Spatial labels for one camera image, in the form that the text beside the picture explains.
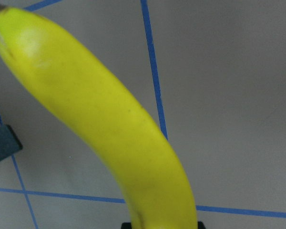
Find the yellow banana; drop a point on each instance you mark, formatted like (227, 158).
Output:
(70, 82)

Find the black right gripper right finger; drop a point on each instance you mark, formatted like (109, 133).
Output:
(127, 225)

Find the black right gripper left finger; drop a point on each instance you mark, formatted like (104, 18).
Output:
(9, 142)

